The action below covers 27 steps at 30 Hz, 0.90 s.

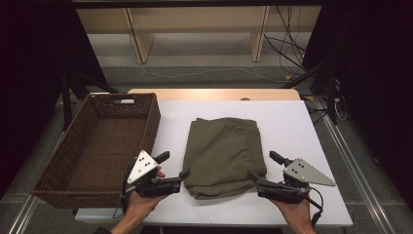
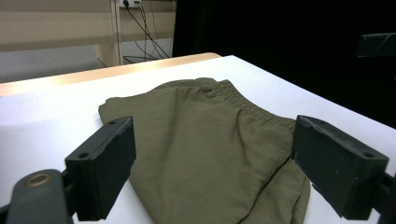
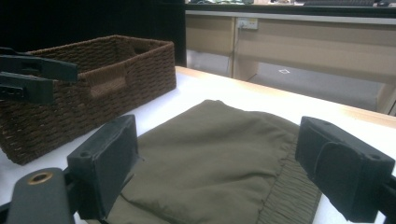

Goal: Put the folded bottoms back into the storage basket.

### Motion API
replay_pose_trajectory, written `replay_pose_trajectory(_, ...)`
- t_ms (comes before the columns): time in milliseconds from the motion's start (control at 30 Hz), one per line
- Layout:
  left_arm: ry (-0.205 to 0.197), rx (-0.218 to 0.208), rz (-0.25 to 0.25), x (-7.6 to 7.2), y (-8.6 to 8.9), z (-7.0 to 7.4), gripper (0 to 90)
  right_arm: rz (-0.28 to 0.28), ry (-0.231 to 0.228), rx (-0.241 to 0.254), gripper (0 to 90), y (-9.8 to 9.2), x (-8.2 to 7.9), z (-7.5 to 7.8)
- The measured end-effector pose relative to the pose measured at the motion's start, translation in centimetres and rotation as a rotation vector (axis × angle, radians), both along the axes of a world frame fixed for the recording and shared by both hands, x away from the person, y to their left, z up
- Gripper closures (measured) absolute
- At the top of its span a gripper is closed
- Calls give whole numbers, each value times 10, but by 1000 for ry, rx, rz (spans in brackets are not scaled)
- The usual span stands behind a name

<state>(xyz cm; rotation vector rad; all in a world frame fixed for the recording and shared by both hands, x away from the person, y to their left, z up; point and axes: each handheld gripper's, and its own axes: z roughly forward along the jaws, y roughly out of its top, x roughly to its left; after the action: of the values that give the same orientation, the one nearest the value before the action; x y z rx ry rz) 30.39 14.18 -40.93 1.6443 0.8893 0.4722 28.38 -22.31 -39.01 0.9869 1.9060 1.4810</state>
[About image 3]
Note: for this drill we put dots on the olive green pants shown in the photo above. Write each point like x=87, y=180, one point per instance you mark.
x=205, y=161

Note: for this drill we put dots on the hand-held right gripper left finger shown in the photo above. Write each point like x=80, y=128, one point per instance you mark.
x=102, y=165

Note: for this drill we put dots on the brown woven basket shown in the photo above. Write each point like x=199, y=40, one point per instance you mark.
x=124, y=77

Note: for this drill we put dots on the beige office desk partition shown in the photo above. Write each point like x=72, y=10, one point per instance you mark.
x=311, y=43

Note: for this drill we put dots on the black keyboard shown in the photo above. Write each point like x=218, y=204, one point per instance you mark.
x=339, y=2

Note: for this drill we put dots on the white wall socket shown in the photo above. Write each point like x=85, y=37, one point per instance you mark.
x=247, y=23

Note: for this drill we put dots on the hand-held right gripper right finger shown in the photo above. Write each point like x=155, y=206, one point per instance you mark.
x=342, y=177

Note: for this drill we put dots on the black curtain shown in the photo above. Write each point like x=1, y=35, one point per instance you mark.
x=77, y=21

